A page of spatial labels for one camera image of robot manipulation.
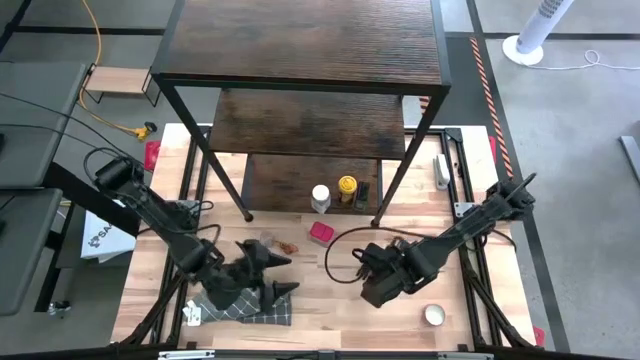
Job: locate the white printed box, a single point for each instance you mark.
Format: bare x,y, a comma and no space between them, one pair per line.
107,240

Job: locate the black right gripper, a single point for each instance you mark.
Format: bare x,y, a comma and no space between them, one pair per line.
395,270

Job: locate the small clear glass jar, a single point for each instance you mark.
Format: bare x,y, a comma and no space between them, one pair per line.
268,238

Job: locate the white tower fan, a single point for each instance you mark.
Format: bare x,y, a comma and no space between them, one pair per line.
540,20

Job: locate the red lid spice container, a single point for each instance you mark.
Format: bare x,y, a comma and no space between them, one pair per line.
321,231

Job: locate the yellow lid spice bottle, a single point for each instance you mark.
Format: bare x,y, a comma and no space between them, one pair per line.
347,183

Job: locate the white lid spice jar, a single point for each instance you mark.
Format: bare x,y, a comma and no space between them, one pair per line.
320,192

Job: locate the orange black hazard strip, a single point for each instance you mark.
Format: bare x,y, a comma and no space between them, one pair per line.
487,90
425,104

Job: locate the dark green spice tin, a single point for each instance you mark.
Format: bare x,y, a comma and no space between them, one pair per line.
363,195

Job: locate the small round candle tin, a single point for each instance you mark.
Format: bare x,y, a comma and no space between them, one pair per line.
434,314

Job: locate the grey checked cloth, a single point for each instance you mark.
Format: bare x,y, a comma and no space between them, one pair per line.
240,312

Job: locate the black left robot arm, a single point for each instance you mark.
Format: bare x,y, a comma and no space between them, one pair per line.
160,220

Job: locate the grey folding table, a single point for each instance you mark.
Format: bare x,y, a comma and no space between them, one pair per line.
35,125
25,250

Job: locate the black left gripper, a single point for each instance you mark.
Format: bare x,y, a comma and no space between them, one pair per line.
235,287

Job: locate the black table leg frame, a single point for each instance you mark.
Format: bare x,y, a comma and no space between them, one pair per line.
75,192

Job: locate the silver bracket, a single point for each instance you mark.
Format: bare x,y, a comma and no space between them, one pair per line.
185,354
465,356

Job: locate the silver caster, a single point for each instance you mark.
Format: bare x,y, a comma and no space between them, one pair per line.
57,309

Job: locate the yellow plug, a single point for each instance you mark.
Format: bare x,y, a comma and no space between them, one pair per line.
142,132

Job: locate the grey metal bar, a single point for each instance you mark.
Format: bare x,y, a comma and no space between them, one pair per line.
631,155

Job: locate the dark wood black-frame shelf unit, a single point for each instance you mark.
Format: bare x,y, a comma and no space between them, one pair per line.
305,45

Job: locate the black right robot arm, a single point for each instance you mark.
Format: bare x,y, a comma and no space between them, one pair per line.
465,227

